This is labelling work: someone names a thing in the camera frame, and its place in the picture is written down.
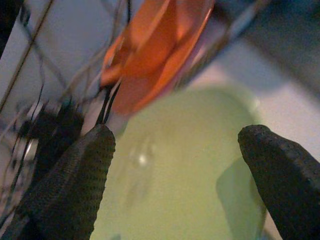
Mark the orange plastic plate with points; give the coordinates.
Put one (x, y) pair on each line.
(185, 50)

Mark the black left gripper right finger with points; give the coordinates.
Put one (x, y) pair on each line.
(285, 180)

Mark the black power strip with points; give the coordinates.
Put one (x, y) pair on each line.
(57, 122)

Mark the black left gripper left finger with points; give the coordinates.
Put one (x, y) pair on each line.
(67, 185)

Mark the pale green plate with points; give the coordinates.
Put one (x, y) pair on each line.
(175, 162)

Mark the orange plastic bowl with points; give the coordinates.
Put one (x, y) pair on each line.
(150, 30)

